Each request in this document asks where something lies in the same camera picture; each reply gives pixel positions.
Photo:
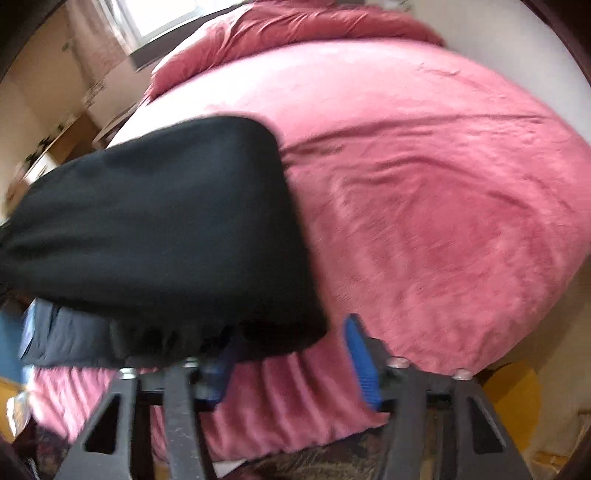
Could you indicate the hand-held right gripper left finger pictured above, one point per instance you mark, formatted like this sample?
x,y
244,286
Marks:
x,y
214,374

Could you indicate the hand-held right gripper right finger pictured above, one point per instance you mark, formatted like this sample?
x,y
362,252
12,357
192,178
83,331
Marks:
x,y
362,369

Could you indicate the black embroidered pants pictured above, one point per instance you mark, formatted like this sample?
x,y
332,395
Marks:
x,y
161,240

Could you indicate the dark patterned rug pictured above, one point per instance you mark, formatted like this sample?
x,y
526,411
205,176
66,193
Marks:
x,y
314,457

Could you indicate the yellow stool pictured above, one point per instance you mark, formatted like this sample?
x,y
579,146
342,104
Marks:
x,y
512,397

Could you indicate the pink plush bed sheet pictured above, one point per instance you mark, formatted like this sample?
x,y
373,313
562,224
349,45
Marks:
x,y
415,207

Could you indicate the blue and white chair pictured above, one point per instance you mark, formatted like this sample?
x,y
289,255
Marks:
x,y
11,346

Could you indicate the wooden desk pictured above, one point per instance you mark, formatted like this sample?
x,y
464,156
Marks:
x,y
55,147

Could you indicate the red velvet duvet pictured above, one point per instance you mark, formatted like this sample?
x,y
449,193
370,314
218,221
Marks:
x,y
286,27

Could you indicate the floral patterned curtain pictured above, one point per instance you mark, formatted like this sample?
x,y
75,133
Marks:
x,y
101,41

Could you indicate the bright window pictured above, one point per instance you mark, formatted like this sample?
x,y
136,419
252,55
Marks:
x,y
171,16

